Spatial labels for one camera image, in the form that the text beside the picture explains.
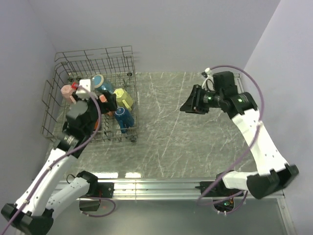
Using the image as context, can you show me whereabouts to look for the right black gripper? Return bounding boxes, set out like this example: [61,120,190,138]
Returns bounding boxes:
[179,84,224,115]

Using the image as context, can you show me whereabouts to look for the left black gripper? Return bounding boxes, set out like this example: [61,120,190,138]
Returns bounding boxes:
[73,89,117,135]

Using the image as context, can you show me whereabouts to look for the salmon pink mug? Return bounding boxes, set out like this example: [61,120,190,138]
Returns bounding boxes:
[99,94,114,117]

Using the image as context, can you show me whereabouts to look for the pale yellow mug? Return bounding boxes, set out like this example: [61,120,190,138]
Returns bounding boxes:
[114,88,134,112]

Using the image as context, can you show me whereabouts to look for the dark blue white-inside mug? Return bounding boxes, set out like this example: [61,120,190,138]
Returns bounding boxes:
[114,107,134,134]

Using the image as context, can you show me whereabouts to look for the light blue yellow-inside mug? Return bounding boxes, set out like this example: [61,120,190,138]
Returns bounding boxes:
[92,74,114,94]

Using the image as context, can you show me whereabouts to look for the light pink mug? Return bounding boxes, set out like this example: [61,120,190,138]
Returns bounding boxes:
[61,85,76,104]

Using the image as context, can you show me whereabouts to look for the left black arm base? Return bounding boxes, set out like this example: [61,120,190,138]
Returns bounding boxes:
[96,182,114,198]

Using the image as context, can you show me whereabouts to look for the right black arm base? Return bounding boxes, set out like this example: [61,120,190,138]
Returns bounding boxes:
[195,180,244,198]

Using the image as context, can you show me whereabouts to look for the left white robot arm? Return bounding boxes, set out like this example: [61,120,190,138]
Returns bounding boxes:
[1,91,117,235]

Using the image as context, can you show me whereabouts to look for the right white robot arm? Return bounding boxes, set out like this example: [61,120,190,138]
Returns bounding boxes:
[180,68,299,199]

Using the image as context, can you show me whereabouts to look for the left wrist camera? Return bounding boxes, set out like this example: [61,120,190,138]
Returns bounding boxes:
[71,78,96,100]

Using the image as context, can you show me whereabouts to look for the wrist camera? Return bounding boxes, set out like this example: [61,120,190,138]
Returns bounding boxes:
[71,78,96,100]
[201,68,213,83]

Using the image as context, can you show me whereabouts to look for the grey wire dish rack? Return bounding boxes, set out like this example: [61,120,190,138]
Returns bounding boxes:
[41,46,138,142]

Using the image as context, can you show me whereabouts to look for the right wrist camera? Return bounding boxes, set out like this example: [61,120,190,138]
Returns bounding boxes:
[201,68,213,83]

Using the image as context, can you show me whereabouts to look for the aluminium mounting rail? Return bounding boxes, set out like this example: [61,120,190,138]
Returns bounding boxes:
[53,177,286,201]

